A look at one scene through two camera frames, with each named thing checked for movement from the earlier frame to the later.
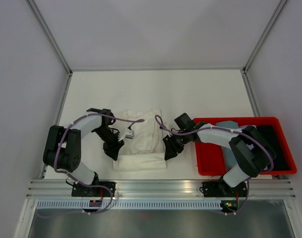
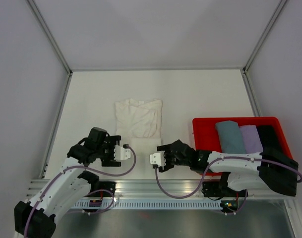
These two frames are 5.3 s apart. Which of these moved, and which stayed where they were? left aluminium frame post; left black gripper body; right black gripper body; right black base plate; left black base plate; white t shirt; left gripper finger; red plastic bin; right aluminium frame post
Moved: white t shirt; right black gripper body; left black gripper body; left gripper finger
Stayed: right black base plate; red plastic bin; left aluminium frame post; left black base plate; right aluminium frame post
